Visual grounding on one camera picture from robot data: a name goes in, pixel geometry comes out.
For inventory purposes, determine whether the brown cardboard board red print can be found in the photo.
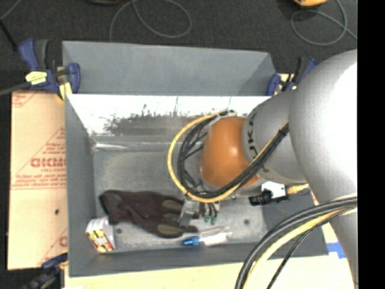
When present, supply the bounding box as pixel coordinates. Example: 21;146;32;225
6;90;70;271

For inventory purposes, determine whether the dark brown glove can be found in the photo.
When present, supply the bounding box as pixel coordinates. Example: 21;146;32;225
99;189;200;239

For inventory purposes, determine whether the white red yellow small box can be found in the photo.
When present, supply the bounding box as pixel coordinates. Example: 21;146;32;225
85;216;117;254

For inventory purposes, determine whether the black cylinder on white bracket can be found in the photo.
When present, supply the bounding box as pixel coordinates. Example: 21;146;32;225
248;181;287;206

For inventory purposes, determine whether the grey metal bin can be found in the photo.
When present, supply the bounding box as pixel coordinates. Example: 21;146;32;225
61;40;329;277

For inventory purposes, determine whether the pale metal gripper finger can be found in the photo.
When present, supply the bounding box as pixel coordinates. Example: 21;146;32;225
177;202;197;227

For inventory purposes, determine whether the white tube with blue cap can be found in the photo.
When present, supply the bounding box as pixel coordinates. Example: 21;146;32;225
181;231;234;248

